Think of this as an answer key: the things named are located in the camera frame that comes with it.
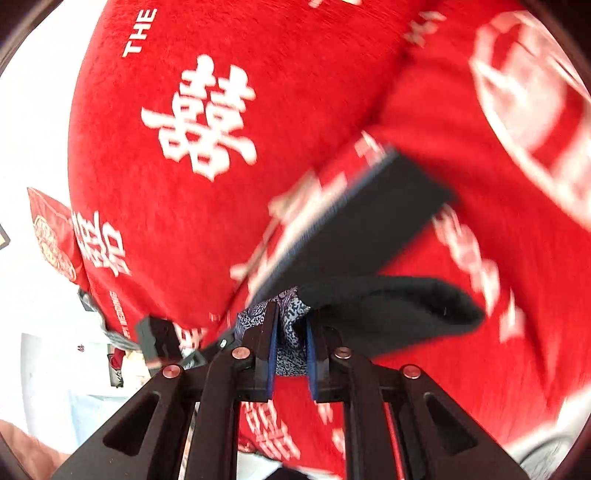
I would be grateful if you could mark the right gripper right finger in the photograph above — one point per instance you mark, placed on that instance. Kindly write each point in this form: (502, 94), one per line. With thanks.
(326, 382)

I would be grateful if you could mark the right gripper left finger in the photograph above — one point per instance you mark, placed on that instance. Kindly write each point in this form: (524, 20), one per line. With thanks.
(255, 383)

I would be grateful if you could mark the black pants with patterned waistband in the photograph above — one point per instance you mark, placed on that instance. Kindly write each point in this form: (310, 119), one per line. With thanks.
(333, 276)

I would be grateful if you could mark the red pillow with white emblem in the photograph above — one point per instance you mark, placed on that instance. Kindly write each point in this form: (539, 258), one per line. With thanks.
(56, 237)

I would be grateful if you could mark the red blanket with white characters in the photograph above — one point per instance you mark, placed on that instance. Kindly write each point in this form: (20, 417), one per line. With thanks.
(206, 136)

